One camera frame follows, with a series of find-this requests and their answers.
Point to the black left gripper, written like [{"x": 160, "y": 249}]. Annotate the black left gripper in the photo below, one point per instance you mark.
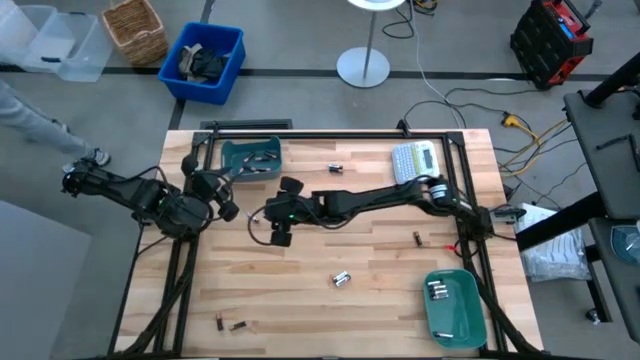
[{"x": 207, "y": 186}]

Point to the person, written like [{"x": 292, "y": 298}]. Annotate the person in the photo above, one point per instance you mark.
[{"x": 30, "y": 120}]

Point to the white label maker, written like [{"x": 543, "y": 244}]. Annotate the white label maker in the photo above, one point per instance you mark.
[{"x": 415, "y": 160}]

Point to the black floor grille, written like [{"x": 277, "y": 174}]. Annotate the black floor grille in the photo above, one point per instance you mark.
[{"x": 245, "y": 124}]

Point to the small caster wheel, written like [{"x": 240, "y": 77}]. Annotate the small caster wheel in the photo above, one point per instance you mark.
[{"x": 592, "y": 315}]

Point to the black diagonal stand pole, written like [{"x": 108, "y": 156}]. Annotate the black diagonal stand pole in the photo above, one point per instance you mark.
[{"x": 612, "y": 82}]

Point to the round blue grey disc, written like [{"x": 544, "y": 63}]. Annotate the round blue grey disc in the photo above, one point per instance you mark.
[{"x": 627, "y": 245}]

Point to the clear plastic bag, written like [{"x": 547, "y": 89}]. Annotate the clear plastic bag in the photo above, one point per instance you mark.
[{"x": 555, "y": 260}]

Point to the dark grey side table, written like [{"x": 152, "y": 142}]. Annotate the dark grey side table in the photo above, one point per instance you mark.
[{"x": 610, "y": 165}]

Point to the blue plastic crate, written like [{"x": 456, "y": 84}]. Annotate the blue plastic crate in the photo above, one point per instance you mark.
[{"x": 200, "y": 90}]

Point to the black white column floor stand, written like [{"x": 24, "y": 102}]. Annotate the black white column floor stand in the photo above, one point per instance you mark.
[{"x": 362, "y": 67}]

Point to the dark grey lower shelf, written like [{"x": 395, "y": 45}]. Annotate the dark grey lower shelf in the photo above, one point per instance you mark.
[{"x": 602, "y": 240}]

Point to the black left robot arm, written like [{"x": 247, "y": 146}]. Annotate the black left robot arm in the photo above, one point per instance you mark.
[{"x": 125, "y": 190}]

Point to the wicker basket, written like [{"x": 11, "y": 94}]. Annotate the wicker basket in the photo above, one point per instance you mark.
[{"x": 135, "y": 35}]

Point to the dark clothes bundle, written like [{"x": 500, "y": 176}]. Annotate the dark clothes bundle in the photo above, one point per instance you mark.
[{"x": 205, "y": 65}]

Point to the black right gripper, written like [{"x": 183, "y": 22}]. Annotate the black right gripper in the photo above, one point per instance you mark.
[{"x": 287, "y": 209}]

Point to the teal shallow plastic tray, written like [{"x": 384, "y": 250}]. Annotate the teal shallow plastic tray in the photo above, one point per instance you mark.
[{"x": 465, "y": 315}]

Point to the clear plastic storage box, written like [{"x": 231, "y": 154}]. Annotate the clear plastic storage box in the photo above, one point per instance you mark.
[
  {"x": 80, "y": 55},
  {"x": 15, "y": 35}
]

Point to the red black tool box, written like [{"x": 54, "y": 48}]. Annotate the red black tool box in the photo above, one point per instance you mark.
[{"x": 545, "y": 45}]

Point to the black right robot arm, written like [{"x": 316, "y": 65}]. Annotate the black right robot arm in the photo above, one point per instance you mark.
[{"x": 370, "y": 197}]

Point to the black aluminium table frame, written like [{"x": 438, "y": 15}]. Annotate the black aluminium table frame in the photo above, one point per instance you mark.
[{"x": 350, "y": 135}]

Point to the small red clip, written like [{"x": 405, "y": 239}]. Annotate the small red clip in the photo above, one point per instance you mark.
[{"x": 452, "y": 247}]

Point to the teal deep plastic bin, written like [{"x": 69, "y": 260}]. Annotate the teal deep plastic bin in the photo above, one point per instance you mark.
[{"x": 235, "y": 150}]

